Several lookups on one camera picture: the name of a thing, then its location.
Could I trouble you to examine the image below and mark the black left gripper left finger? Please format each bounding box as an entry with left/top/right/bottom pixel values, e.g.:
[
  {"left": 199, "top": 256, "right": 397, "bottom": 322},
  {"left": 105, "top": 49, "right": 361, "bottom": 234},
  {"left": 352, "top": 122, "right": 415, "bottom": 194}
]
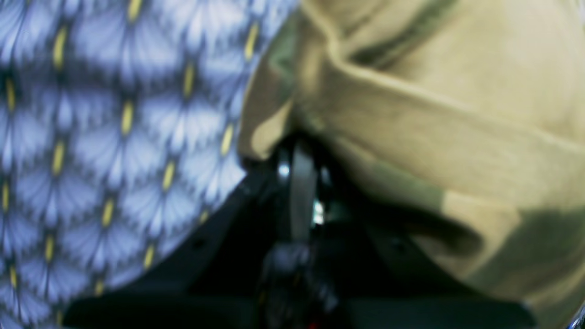
[{"left": 64, "top": 139, "right": 316, "bottom": 329}]

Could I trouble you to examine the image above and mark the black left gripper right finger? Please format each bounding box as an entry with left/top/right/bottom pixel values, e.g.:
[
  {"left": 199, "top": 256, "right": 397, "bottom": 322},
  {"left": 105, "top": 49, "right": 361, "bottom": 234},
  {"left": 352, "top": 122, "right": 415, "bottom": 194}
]
[{"left": 312, "top": 151, "right": 535, "bottom": 329}]

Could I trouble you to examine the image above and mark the camouflage T-shirt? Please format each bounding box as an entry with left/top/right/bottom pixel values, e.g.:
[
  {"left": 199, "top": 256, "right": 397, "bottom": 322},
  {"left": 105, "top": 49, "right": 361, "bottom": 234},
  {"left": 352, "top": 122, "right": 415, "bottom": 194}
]
[{"left": 238, "top": 0, "right": 584, "bottom": 329}]

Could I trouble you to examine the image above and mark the purple fan-pattern tablecloth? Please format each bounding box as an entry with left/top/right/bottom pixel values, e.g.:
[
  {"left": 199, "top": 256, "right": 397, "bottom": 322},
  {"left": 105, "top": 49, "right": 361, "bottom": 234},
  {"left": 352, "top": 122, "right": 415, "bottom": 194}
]
[{"left": 0, "top": 0, "right": 298, "bottom": 329}]

